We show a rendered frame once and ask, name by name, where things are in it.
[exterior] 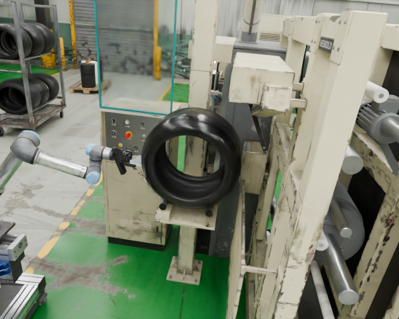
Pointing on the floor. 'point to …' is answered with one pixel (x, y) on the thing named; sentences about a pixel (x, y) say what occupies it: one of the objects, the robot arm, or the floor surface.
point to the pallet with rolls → (87, 77)
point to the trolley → (23, 42)
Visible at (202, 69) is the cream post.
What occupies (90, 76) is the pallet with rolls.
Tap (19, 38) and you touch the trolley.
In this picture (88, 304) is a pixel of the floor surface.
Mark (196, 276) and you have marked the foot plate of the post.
